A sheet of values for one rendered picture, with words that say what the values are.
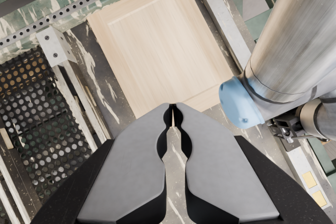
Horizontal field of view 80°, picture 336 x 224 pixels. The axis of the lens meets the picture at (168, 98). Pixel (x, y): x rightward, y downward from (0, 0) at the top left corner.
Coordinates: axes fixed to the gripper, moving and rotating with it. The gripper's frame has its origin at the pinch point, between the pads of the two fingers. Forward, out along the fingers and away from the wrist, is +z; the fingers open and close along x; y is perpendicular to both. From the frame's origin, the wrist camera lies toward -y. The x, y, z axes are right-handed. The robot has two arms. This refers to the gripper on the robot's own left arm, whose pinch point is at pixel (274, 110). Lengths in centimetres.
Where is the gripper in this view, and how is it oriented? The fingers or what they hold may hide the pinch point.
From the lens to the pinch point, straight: 67.9
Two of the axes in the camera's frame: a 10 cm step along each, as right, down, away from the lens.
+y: -8.9, 4.5, 0.0
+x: 4.5, 8.9, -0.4
